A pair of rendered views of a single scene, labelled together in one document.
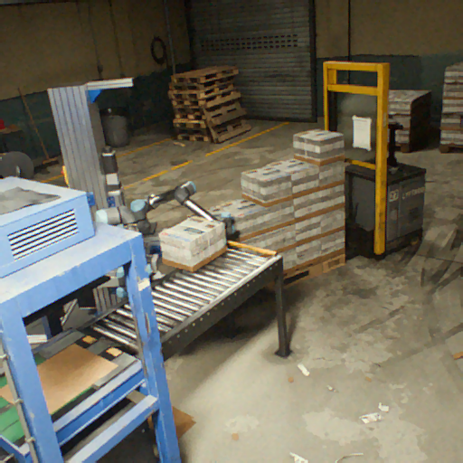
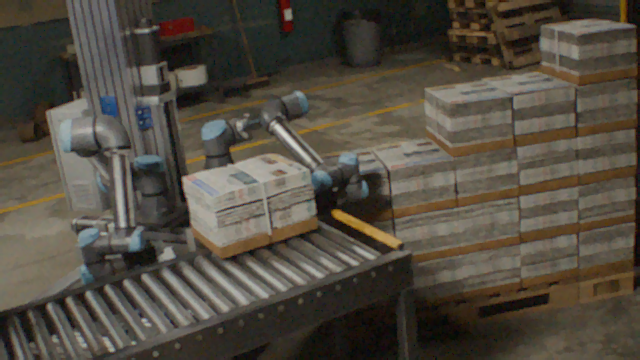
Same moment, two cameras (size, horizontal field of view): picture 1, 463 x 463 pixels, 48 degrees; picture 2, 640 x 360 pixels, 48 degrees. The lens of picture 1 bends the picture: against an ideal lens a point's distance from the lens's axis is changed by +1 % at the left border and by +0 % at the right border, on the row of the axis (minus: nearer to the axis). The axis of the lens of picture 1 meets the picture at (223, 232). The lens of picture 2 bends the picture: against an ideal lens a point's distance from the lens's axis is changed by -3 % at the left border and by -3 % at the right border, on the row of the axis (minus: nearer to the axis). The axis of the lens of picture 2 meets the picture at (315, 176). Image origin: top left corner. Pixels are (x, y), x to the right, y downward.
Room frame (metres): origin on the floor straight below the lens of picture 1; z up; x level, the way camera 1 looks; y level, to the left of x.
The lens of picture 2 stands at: (1.11, -0.93, 1.80)
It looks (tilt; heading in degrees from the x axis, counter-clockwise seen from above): 18 degrees down; 21
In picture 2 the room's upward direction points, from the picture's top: 7 degrees counter-clockwise
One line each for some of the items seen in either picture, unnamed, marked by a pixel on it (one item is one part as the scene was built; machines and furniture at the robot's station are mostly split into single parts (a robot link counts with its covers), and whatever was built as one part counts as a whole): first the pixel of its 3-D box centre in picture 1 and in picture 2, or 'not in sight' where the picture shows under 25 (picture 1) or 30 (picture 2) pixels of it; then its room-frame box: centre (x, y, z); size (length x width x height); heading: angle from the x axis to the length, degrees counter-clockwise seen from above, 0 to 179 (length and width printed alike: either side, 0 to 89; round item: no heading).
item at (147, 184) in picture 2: not in sight; (149, 173); (3.49, 0.71, 0.98); 0.13 x 0.12 x 0.14; 109
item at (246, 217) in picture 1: (258, 245); (446, 231); (4.27, -0.30, 0.42); 1.17 x 0.39 x 0.83; 118
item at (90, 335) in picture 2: (152, 316); (87, 329); (2.65, 0.47, 0.77); 0.47 x 0.05 x 0.05; 49
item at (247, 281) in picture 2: (208, 279); (242, 277); (3.04, 0.13, 0.77); 0.47 x 0.05 x 0.05; 49
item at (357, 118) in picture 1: (355, 127); not in sight; (4.82, -1.35, 1.28); 0.57 x 0.01 x 0.65; 28
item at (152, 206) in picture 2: not in sight; (156, 200); (3.49, 0.70, 0.87); 0.15 x 0.15 x 0.10
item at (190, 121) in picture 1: (205, 103); (503, 7); (11.09, 0.06, 0.65); 1.33 x 0.94 x 1.30; 143
